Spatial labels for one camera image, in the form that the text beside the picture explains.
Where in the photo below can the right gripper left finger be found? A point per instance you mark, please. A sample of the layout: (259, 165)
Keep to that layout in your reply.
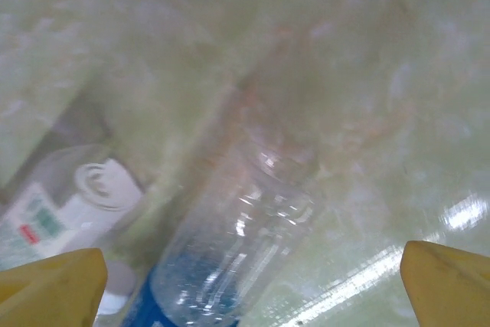
(49, 292)

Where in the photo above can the clear bottle blue label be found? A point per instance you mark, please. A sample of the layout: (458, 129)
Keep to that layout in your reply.
(229, 258)

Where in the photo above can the clear bottle white label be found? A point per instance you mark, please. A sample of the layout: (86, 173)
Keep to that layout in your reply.
(95, 197)

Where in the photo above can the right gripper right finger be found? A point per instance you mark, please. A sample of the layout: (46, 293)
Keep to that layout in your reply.
(448, 288)

